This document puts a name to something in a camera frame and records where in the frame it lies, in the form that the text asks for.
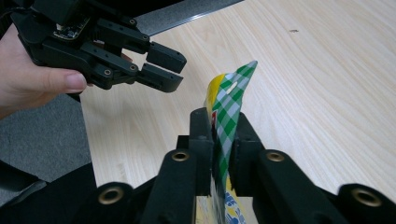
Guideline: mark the metal floor rail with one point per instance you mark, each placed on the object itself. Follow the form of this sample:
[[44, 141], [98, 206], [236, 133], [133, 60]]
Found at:
[[186, 15]]

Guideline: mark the yellow spouted pouch green cap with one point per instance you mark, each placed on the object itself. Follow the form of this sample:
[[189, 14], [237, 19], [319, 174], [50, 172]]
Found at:
[[229, 102]]

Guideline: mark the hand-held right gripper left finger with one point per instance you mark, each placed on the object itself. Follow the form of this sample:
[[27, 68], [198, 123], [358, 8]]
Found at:
[[200, 146]]

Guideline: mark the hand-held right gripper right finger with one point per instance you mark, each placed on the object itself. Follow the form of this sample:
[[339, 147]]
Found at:
[[247, 143]]

